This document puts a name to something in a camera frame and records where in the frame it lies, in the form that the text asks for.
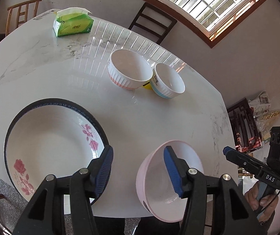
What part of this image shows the dark carved wooden furniture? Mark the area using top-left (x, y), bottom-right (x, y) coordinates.
top-left (227, 98), bottom-right (263, 153)

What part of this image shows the large pink bowl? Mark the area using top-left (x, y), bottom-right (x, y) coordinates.
top-left (135, 140), bottom-right (204, 222)

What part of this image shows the white bowl with pink base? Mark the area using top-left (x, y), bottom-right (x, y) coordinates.
top-left (107, 49), bottom-right (153, 90)

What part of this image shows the blue patterned plate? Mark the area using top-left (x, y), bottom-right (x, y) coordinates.
top-left (4, 98), bottom-right (112, 205)

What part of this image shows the clear bag with yellow contents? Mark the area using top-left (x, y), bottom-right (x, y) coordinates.
top-left (256, 109), bottom-right (280, 142)

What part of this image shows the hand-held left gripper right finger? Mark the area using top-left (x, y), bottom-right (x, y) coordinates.
top-left (164, 146), bottom-right (265, 235)

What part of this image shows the light wooden chair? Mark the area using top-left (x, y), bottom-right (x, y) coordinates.
top-left (6, 0), bottom-right (43, 36)

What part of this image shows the person's right forearm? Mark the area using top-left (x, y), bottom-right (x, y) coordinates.
top-left (257, 211), bottom-right (280, 235)

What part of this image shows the green tissue pack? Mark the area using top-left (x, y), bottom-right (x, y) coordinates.
top-left (53, 7), bottom-right (93, 37)

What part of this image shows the folded newspaper bundle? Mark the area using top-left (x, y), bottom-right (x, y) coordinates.
top-left (249, 90), bottom-right (271, 114)

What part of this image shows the large wooden framed window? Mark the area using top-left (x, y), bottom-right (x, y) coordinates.
top-left (75, 0), bottom-right (274, 49)

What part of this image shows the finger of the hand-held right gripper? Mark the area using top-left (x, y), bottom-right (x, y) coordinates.
top-left (223, 146), bottom-right (263, 174)

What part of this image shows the person's right hand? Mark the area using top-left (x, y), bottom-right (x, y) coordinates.
top-left (244, 182), bottom-right (276, 223)

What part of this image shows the dark wooden chair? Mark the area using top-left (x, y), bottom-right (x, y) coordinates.
top-left (128, 2), bottom-right (178, 45)

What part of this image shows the white pink floral deep plate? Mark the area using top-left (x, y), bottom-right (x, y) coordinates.
top-left (6, 104), bottom-right (108, 205)

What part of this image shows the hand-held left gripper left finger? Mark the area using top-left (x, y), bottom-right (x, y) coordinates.
top-left (12, 146), bottom-right (114, 235)

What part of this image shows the white bowl with blue base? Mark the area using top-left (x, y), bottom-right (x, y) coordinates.
top-left (150, 63), bottom-right (186, 100)

